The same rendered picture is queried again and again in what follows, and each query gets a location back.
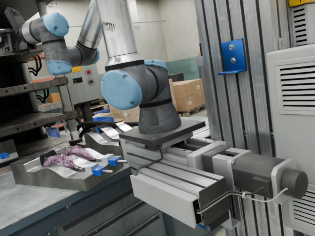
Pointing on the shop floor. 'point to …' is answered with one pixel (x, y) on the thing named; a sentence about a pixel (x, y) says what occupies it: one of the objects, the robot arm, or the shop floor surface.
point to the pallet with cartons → (189, 96)
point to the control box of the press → (84, 89)
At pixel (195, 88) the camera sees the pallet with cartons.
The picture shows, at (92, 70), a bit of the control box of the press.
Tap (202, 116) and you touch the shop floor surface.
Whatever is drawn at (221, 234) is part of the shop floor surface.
